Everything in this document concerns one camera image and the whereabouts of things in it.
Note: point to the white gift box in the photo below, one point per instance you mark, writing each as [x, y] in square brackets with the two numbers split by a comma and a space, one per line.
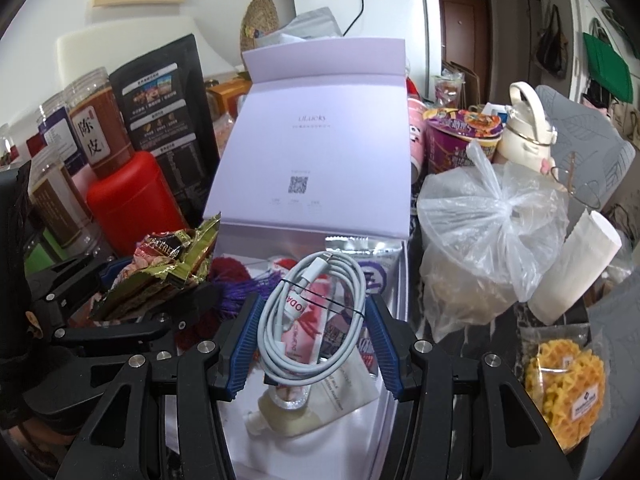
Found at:
[310, 150]

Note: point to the black printed pouch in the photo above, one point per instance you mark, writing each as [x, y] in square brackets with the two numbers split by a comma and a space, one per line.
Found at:
[160, 110]

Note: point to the clear glass cup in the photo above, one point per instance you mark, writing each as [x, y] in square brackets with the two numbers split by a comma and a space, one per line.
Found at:
[575, 180]

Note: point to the black handbag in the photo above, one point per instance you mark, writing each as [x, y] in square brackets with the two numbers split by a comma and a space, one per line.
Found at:
[550, 45]

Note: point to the green tote bag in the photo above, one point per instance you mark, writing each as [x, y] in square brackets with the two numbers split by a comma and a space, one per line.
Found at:
[605, 67]

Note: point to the purple instant noodle cup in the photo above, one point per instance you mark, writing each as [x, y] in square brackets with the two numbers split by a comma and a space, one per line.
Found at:
[450, 145]

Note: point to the cream thermos bottle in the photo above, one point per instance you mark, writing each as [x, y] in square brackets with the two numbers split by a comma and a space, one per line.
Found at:
[525, 140]

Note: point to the cluster of clear spice jars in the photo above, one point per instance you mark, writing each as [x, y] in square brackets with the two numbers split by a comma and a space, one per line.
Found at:
[55, 195]

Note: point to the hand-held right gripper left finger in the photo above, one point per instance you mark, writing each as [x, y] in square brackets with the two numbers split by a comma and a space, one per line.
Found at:
[240, 345]

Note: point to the pink printed cup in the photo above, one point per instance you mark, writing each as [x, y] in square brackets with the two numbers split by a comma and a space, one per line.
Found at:
[416, 140]

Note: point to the small white box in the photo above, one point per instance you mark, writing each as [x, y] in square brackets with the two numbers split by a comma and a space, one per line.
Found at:
[494, 109]

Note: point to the yellow waffle cookie bag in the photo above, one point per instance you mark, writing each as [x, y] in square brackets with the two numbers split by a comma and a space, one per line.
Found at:
[565, 390]

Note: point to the purple tassel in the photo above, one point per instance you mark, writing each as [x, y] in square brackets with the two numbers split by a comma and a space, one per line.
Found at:
[240, 295]

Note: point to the white fridge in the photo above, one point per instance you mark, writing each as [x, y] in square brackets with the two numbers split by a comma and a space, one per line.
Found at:
[390, 15]

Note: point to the woven straw mat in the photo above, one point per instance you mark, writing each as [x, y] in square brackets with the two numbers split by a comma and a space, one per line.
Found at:
[260, 20]

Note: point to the clear jar with label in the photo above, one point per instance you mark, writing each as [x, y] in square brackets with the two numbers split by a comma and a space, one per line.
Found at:
[100, 125]

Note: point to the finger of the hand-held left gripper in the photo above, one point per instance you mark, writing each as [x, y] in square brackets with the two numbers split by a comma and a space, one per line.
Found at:
[112, 269]
[195, 305]

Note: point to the clear plastic bag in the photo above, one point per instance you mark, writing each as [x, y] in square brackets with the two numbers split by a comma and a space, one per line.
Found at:
[480, 220]

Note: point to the red white sachet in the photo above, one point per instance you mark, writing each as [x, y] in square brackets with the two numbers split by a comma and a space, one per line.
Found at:
[310, 330]

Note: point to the grey foil pouch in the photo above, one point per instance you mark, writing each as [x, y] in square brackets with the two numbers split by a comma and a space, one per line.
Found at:
[320, 22]
[272, 42]

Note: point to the dark red fuzzy scrunchie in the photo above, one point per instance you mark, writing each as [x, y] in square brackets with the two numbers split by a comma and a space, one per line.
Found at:
[227, 270]

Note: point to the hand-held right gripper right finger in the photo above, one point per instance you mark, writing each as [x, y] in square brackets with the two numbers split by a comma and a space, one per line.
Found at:
[387, 345]

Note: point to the brown door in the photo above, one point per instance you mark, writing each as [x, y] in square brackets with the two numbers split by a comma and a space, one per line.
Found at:
[462, 25]

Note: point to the purple white snack packet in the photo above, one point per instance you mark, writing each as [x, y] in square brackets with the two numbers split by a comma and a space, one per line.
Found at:
[380, 270]

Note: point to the red canister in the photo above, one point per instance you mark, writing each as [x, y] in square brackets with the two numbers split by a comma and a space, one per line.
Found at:
[135, 200]

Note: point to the gold red snack packet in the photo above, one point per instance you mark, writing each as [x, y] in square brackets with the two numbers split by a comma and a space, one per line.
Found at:
[165, 255]

